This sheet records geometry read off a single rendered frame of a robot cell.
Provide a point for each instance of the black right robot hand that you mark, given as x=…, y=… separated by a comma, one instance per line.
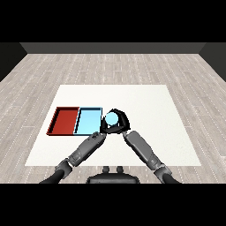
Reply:
x=123, y=120

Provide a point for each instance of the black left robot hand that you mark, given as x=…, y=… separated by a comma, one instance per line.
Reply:
x=103, y=125

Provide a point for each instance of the small blue can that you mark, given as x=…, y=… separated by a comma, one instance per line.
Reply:
x=111, y=119

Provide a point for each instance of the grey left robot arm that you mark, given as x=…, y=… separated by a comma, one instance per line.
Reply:
x=79, y=156

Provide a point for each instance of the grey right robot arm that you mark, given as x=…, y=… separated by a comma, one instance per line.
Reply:
x=147, y=154

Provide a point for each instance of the light blue shallow open box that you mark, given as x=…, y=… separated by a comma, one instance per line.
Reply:
x=88, y=120

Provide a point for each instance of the red shallow open box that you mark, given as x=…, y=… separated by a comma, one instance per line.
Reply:
x=64, y=121

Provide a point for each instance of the dark grey robot body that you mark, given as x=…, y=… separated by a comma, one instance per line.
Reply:
x=113, y=177

